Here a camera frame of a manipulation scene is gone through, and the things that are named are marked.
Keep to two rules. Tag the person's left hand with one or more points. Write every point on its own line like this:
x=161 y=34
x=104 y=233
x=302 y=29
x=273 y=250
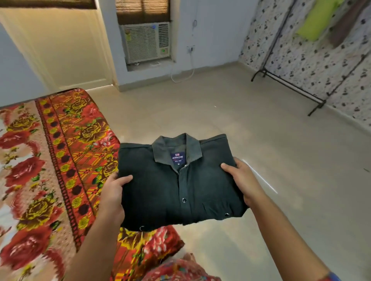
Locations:
x=111 y=199

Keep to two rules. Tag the person's right hand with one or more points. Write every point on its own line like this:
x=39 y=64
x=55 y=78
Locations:
x=246 y=182

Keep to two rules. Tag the black shirt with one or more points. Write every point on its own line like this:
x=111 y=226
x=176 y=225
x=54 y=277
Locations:
x=162 y=188

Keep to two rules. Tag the bed with floral sheet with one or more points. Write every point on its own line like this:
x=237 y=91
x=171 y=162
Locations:
x=34 y=173

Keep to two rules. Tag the person's left forearm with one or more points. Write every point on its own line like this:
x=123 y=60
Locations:
x=95 y=252

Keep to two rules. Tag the person's right forearm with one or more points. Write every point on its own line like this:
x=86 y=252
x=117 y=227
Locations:
x=287 y=240

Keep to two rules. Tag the red floral dress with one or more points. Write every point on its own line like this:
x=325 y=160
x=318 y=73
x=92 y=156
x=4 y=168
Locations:
x=179 y=270

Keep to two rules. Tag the black metal clothes rack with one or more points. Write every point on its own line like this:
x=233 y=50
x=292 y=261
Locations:
x=289 y=84

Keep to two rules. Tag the cream door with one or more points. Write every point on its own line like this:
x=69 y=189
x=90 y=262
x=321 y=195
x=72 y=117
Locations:
x=63 y=49

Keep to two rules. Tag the white window air conditioner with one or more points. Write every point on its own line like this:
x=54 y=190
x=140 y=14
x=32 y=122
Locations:
x=145 y=43

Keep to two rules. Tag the lime green hanging cloth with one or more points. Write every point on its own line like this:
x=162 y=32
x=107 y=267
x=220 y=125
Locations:
x=316 y=20

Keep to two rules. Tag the brown hanging cloth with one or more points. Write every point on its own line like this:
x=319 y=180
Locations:
x=345 y=26

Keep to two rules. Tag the brown window blind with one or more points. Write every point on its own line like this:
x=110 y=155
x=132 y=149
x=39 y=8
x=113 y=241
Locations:
x=142 y=10

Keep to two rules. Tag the wall power socket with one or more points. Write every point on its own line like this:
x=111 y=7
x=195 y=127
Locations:
x=190 y=49

